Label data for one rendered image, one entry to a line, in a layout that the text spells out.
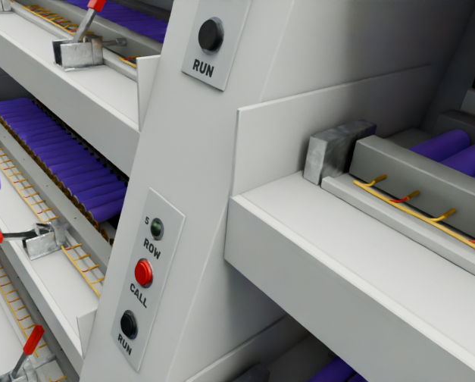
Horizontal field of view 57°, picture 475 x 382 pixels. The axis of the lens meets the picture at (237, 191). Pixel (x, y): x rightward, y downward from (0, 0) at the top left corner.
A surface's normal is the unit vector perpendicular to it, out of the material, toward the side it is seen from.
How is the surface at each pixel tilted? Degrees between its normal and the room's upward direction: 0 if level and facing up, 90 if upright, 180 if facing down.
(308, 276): 107
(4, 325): 17
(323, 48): 90
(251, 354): 90
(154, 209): 90
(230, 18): 90
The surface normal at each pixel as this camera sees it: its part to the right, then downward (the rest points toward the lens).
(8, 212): 0.08, -0.85
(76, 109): -0.76, 0.29
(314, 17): 0.65, 0.44
